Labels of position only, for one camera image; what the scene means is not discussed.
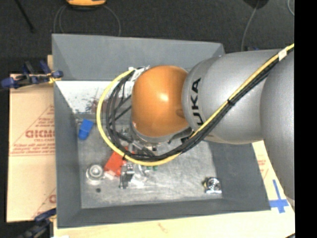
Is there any red-orange flat block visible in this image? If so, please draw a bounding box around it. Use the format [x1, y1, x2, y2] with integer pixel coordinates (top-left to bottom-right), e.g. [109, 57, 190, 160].
[103, 151, 127, 180]

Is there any blue plastic block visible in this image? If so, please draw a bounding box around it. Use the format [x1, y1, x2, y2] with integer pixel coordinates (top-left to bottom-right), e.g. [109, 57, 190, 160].
[78, 119, 95, 141]

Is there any grey metal bin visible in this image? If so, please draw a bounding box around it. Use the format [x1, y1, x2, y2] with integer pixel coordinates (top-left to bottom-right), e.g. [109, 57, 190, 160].
[51, 33, 271, 228]

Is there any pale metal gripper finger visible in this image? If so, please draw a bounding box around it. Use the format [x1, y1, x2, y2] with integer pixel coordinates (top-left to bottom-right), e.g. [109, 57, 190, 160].
[119, 163, 136, 190]
[134, 164, 150, 186]

